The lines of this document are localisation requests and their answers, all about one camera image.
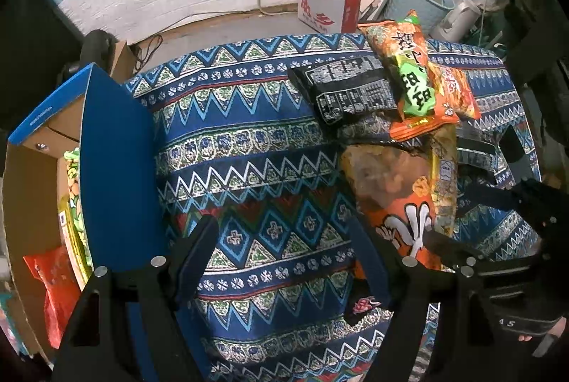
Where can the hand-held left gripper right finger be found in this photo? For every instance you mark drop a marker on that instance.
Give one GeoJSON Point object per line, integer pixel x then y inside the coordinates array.
{"type": "Point", "coordinates": [373, 266]}

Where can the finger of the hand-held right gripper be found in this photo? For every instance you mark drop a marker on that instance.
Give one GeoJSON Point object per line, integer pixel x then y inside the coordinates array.
{"type": "Point", "coordinates": [449, 248]}
{"type": "Point", "coordinates": [515, 155]}

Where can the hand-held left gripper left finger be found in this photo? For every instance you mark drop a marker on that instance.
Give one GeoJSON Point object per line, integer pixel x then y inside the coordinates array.
{"type": "Point", "coordinates": [191, 266]}

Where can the dark glossy snack packet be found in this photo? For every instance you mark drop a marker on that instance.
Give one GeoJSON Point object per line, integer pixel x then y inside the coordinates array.
{"type": "Point", "coordinates": [475, 151]}

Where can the gold clear snack packet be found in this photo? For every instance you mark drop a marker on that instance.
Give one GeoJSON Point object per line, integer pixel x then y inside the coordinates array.
{"type": "Point", "coordinates": [444, 186]}

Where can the orange clear-window snack bag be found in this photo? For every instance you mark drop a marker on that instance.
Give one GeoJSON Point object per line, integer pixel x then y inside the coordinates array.
{"type": "Point", "coordinates": [391, 195]}

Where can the orange striped snack bag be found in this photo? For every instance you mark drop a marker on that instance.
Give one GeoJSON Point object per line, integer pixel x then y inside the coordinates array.
{"type": "Point", "coordinates": [458, 93]}

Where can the blue-rimmed cardboard box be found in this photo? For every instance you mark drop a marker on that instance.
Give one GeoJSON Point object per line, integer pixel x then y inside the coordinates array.
{"type": "Point", "coordinates": [120, 168]}

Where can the long yellow snack packet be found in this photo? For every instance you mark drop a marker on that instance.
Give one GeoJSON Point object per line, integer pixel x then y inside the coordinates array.
{"type": "Point", "coordinates": [66, 231]}

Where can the orange green snack bag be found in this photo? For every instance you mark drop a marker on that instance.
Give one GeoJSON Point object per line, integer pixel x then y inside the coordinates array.
{"type": "Point", "coordinates": [409, 75]}

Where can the red snack packet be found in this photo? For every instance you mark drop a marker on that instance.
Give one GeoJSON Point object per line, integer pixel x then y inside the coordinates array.
{"type": "Point", "coordinates": [53, 293]}

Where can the green snack packet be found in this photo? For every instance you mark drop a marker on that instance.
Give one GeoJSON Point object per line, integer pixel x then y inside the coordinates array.
{"type": "Point", "coordinates": [73, 186]}

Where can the black snack packet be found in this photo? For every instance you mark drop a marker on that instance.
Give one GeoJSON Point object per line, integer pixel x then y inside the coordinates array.
{"type": "Point", "coordinates": [342, 93]}

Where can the person's right hand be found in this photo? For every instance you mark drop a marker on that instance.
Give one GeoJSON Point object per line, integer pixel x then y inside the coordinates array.
{"type": "Point", "coordinates": [525, 337]}

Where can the black office chair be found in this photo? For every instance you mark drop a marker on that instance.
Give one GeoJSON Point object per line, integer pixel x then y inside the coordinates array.
{"type": "Point", "coordinates": [542, 75]}

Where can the blue patterned tablecloth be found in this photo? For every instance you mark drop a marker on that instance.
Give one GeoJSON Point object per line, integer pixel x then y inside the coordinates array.
{"type": "Point", "coordinates": [266, 142]}

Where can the white electric kettle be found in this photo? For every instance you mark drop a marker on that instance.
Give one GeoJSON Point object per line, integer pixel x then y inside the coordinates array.
{"type": "Point", "coordinates": [458, 19]}

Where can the colourful printed bag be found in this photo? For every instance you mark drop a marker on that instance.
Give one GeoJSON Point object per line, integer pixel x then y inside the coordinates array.
{"type": "Point", "coordinates": [9, 319]}

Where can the black cylindrical device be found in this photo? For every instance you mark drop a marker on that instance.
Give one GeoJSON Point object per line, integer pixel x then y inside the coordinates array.
{"type": "Point", "coordinates": [98, 48]}

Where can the white red carton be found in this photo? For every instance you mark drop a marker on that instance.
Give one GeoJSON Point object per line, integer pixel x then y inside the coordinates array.
{"type": "Point", "coordinates": [320, 8]}

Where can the black covered board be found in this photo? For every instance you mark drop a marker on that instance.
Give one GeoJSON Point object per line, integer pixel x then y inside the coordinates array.
{"type": "Point", "coordinates": [40, 53]}

